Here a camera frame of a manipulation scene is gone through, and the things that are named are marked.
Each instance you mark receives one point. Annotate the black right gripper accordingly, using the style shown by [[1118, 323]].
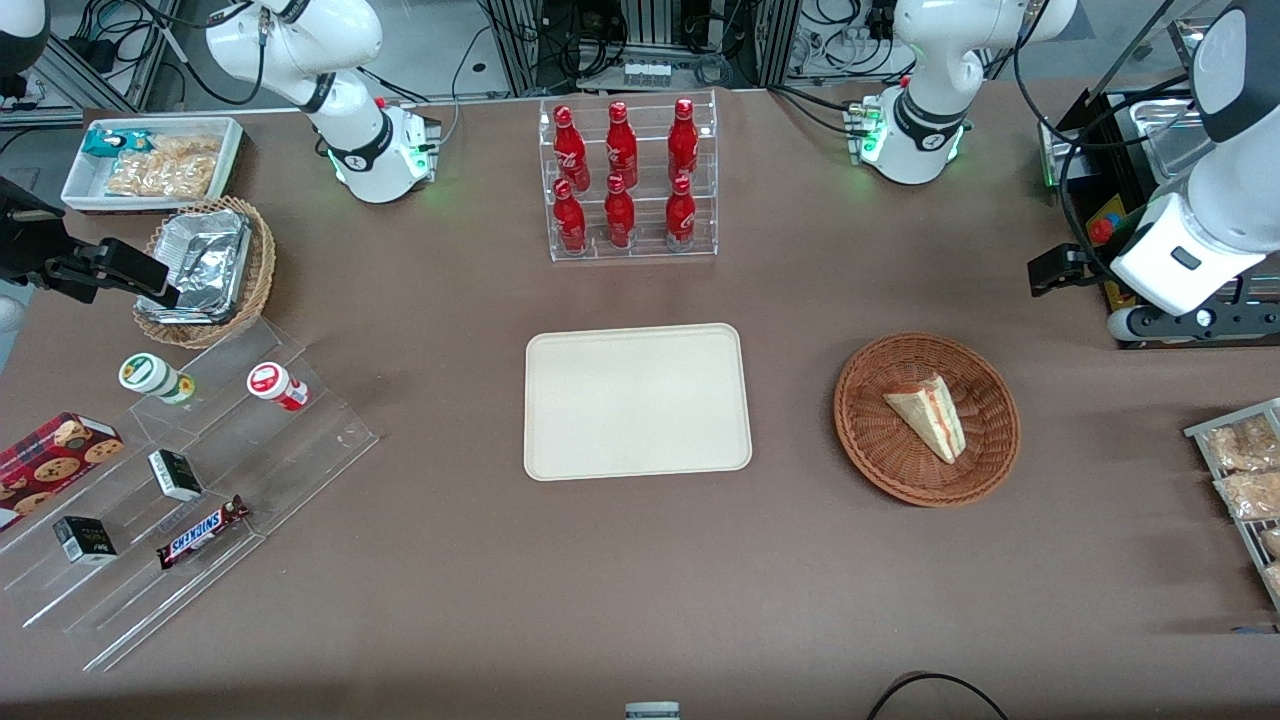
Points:
[[22, 245]]

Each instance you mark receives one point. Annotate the triangular sandwich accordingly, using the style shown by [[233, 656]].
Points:
[[930, 415]]

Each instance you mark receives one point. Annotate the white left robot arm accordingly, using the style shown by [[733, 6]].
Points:
[[935, 60]]

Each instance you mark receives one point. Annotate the aluminium foil tray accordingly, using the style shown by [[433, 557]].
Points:
[[205, 262]]

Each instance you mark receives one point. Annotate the light tan wicker basket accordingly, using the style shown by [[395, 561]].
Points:
[[262, 270]]

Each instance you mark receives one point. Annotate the brown round wicker basket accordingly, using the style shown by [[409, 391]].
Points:
[[900, 470]]

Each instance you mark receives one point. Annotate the beige rectangular serving tray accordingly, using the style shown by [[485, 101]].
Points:
[[637, 402]]

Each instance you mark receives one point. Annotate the white rectangular bin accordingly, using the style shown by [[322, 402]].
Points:
[[80, 190]]

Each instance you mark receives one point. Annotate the clear bag of crackers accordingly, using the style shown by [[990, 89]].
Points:
[[160, 180], [190, 148]]

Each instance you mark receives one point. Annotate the green lidded sunflower cup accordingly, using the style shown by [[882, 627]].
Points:
[[150, 375]]

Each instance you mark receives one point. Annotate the black food warmer case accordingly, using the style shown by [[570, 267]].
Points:
[[1110, 170]]

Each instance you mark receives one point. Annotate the teal snack packet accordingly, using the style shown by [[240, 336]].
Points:
[[105, 143]]

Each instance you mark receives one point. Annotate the stainless steel pan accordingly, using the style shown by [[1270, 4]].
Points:
[[1170, 140]]

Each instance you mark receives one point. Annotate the red lidded cup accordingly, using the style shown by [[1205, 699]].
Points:
[[272, 383]]

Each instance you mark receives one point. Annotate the red tartan cookie box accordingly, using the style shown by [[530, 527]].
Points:
[[50, 465]]

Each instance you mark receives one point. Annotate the small black carton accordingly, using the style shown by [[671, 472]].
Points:
[[175, 473], [85, 540]]

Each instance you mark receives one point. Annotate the clear bag of snacks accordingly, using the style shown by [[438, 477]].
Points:
[[1272, 542], [1250, 495], [1274, 578], [1245, 445]]

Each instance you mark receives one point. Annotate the clear acrylic stepped shelf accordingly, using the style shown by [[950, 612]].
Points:
[[290, 450]]

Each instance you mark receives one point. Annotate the Snickers chocolate bar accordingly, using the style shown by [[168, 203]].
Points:
[[200, 533]]

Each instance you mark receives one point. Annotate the red cola bottle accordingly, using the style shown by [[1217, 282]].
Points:
[[570, 150], [570, 222], [680, 218], [619, 218], [683, 140], [621, 145]]

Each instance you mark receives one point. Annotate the clear acrylic bottle rack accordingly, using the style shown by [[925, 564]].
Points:
[[650, 250]]

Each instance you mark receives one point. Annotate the white power strip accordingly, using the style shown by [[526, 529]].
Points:
[[645, 74]]

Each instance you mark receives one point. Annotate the small grey device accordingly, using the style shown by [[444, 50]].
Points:
[[652, 712]]

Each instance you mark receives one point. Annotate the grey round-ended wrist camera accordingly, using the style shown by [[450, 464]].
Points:
[[1170, 326]]

